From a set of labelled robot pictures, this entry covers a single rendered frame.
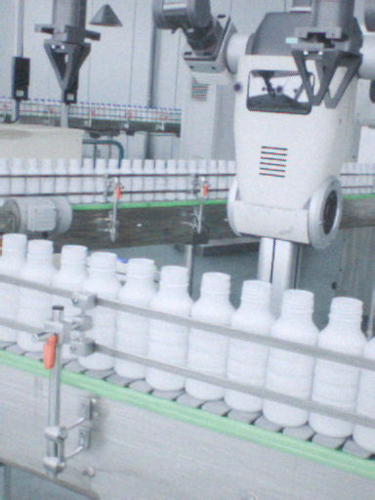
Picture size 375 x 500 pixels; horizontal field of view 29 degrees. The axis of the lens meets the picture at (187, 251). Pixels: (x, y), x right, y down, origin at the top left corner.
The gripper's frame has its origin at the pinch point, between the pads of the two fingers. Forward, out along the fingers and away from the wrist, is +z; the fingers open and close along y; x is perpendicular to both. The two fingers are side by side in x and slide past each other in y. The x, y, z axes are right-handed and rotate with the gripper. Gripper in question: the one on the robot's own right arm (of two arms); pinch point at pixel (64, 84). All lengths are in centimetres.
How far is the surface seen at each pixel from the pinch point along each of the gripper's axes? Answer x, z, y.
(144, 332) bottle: 29.1, 33.4, 15.5
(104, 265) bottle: 22.0, 25.1, 15.8
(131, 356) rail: 28.8, 36.4, 17.7
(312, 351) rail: 54, 30, 18
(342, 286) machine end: -65, 108, -382
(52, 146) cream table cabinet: -265, 32, -310
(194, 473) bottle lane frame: 41, 49, 19
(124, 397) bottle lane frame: 29, 42, 19
